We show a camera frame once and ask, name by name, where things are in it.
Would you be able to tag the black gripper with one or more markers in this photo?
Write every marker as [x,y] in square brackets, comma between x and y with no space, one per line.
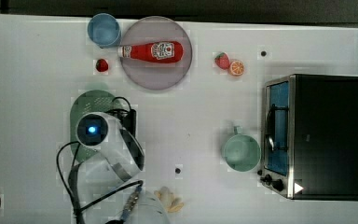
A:
[129,121]

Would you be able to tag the mint green plastic strainer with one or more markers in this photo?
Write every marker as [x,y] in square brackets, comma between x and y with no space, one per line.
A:
[91,101]

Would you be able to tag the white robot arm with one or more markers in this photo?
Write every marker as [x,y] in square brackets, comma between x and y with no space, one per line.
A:
[103,187]

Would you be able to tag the dark red toy strawberry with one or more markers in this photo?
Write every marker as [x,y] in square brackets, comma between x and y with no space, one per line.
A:
[102,65]

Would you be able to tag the red ketchup bottle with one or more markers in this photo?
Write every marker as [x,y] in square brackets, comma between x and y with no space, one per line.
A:
[156,52]

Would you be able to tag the grey round plate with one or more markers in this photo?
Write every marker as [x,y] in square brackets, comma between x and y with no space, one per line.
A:
[156,76]

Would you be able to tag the blue plastic cup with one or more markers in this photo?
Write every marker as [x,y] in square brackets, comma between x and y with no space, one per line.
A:
[104,30]

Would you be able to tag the peeled toy banana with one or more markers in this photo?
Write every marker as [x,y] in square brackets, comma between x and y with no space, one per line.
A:
[167,198]

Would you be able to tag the pink toy strawberry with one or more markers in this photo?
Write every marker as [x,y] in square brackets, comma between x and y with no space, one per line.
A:
[222,61]

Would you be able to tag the mint green mug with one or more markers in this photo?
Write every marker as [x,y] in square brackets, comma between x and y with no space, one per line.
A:
[241,152]

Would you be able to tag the toy orange half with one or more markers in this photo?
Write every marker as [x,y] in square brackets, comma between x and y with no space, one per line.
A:
[236,68]

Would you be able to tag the black toaster oven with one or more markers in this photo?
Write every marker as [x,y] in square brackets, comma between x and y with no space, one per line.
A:
[310,137]

